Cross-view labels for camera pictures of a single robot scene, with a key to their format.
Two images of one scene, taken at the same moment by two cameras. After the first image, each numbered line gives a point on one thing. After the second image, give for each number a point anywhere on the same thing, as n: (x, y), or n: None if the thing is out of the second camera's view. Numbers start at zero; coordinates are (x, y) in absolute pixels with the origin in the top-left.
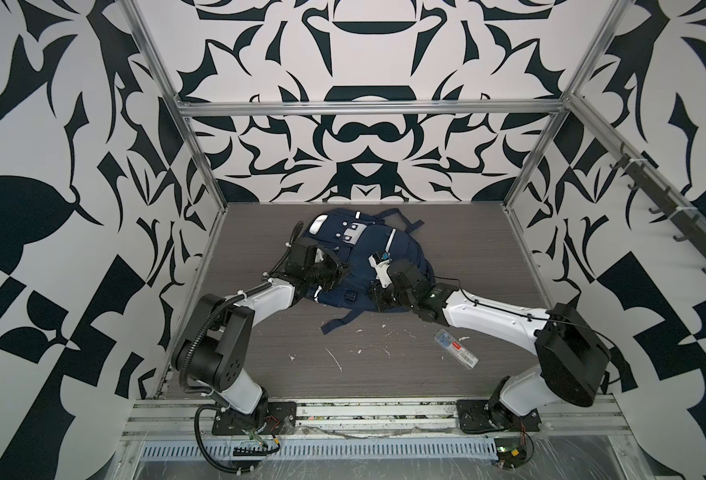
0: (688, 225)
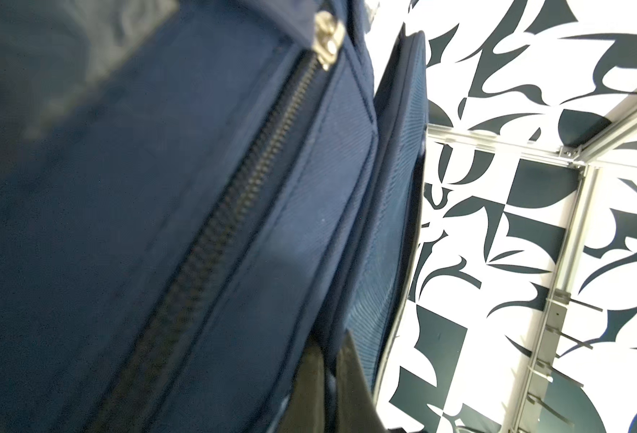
0: (558, 305)
